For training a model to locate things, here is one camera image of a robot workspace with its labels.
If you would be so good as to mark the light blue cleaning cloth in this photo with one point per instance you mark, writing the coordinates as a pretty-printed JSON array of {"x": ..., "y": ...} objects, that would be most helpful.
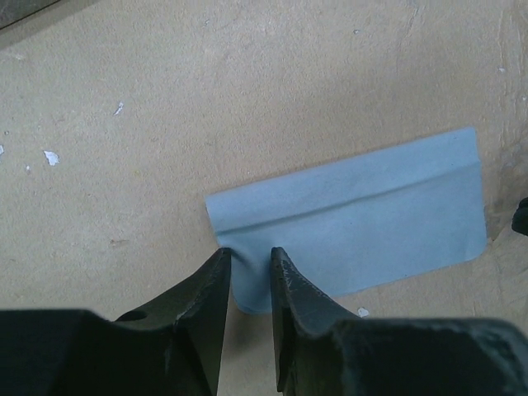
[{"x": 358, "y": 222}]

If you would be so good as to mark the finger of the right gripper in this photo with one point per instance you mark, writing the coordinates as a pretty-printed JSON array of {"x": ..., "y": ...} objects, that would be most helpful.
[{"x": 519, "y": 221}]

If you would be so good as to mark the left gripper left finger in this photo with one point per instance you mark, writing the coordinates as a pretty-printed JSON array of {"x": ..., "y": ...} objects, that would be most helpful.
[{"x": 171, "y": 345}]

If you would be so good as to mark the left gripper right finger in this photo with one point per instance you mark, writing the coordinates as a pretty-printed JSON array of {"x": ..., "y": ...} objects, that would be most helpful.
[{"x": 322, "y": 348}]

